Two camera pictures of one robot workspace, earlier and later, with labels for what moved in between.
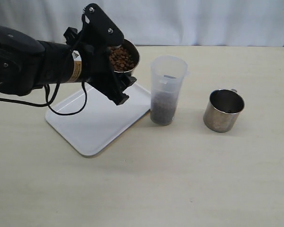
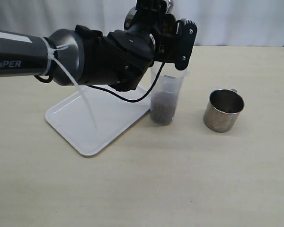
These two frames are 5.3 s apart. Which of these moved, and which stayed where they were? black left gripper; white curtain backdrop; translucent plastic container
Moved: black left gripper
Stayed: white curtain backdrop; translucent plastic container
